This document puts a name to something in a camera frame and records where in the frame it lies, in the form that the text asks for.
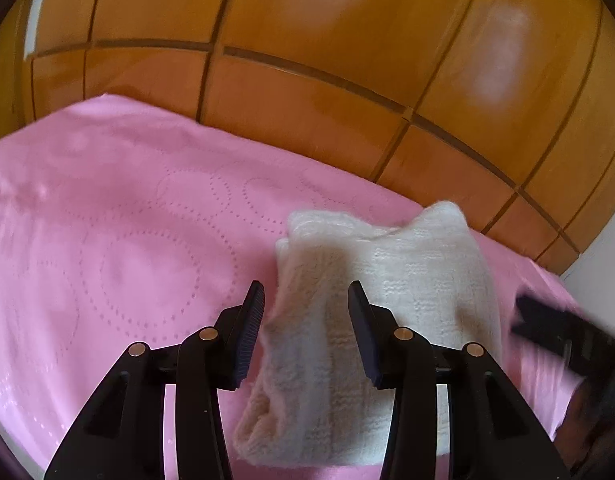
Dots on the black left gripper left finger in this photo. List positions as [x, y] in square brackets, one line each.
[118, 433]

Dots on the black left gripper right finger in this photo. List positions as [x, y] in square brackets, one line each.
[493, 433]

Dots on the wooden panelled wardrobe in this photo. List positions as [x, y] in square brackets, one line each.
[505, 107]

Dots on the pink bedspread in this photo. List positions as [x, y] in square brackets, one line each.
[121, 222]

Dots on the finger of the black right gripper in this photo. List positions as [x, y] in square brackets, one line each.
[552, 328]

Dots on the white knitted sweater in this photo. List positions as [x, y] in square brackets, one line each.
[325, 391]

